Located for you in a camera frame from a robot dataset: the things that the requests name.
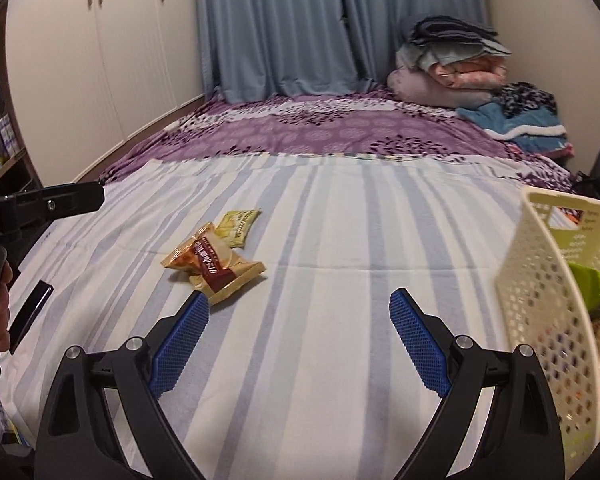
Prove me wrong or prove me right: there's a teal blue blanket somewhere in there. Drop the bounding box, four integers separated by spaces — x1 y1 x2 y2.
455 102 569 155

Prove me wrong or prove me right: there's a purple floral bedspread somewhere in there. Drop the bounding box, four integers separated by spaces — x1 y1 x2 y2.
99 89 572 191

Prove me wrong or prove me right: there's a brown red label snack pack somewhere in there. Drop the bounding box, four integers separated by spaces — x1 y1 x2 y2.
161 222 266 307

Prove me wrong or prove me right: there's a leopard print cloth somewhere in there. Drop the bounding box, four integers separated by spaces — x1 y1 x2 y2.
493 81 558 118

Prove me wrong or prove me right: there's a folded quilt stack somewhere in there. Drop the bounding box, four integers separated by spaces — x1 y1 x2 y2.
387 14 512 110

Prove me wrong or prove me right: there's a striped white blue sheet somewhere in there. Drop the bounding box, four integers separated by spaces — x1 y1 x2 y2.
0 155 566 479

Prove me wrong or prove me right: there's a yellow bibizan biscuit pack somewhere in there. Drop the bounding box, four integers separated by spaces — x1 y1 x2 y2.
215 209 261 248

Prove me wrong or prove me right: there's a blue grey curtain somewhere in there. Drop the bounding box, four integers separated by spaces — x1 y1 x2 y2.
197 0 488 104

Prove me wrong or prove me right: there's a white wardrobe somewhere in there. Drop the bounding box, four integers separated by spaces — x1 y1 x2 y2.
5 0 204 185

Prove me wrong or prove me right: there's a cream perforated plastic basket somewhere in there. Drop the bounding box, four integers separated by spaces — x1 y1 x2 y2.
495 186 600 476

